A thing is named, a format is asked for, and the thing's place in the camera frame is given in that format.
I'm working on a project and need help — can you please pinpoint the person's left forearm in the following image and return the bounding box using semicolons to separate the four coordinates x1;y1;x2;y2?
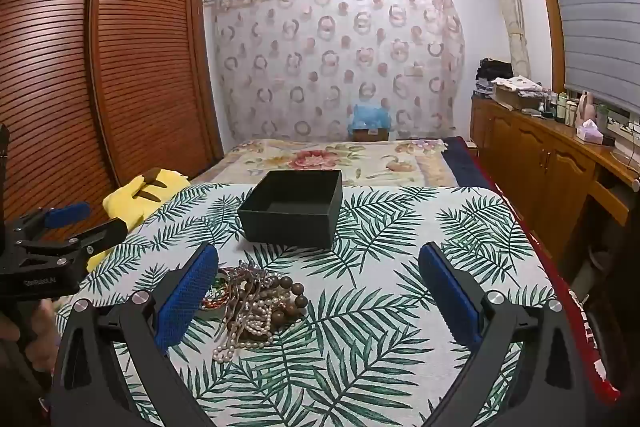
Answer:
0;339;56;427

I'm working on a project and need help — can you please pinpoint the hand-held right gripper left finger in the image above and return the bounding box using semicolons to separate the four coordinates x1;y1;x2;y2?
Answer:
50;242;221;427

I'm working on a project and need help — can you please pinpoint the cardboard box with floral cloth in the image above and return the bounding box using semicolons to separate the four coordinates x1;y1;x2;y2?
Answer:
492;76;547;112

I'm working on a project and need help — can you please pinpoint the person's left hand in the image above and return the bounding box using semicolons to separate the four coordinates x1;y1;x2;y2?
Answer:
0;298;60;348

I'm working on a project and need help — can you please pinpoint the brown slatted wooden wardrobe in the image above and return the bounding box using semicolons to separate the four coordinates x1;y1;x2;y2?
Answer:
0;0;224;228

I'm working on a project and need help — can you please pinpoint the row of cosmetic bottles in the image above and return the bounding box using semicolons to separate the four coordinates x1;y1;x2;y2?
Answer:
542;89;597;126

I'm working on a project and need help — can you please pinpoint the blue plastic bag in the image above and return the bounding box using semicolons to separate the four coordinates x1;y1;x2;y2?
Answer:
348;99;394;130

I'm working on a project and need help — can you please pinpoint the brown wooden bead bracelet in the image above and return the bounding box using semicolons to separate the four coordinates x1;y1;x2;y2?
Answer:
235;274;309;338

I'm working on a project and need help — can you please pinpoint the green leaf print tablecloth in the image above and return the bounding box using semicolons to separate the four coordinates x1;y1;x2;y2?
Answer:
55;182;571;427

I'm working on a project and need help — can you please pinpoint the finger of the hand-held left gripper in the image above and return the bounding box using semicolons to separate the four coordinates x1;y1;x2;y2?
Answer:
29;217;129;276
11;202;92;247

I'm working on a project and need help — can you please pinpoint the brown wooden side cabinet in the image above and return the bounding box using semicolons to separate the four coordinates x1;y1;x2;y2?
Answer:
470;97;640;258

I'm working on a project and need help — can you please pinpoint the circle pattern curtain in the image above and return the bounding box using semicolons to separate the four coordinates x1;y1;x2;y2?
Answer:
212;0;466;142

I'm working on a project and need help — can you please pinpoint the pile of necklaces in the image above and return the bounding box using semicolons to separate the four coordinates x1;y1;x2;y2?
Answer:
200;259;308;363

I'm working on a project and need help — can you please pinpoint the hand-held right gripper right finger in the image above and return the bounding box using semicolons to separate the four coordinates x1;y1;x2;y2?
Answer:
417;242;601;427

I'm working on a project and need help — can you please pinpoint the small brown cardboard box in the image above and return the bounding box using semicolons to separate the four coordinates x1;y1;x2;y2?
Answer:
352;127;390;142

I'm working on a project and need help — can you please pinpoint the stack of dark folded clothes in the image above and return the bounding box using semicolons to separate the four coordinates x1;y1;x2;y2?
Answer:
474;57;516;100

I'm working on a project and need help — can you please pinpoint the navy blue blanket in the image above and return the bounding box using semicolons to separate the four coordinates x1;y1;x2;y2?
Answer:
442;137;501;190

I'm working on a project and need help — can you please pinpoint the purple tissue box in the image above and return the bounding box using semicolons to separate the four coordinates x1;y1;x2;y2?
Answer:
575;119;605;144

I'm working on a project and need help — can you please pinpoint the floral bedspread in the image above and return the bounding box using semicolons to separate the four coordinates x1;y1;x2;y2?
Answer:
192;138;458;188

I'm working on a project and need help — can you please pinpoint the black cardboard box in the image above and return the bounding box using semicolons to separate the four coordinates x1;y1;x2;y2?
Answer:
237;169;344;251

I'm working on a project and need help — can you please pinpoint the grey window blind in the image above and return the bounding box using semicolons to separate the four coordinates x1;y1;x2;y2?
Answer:
530;0;640;114

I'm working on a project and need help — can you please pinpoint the yellow plush pillow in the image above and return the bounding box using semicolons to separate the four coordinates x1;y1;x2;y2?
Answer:
87;167;192;273

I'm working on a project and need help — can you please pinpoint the wrapped air conditioner pipe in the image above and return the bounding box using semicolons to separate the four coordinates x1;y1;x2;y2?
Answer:
477;0;531;80

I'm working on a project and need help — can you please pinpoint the white pearl strand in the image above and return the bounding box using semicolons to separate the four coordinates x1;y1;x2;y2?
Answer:
212;297;282;363

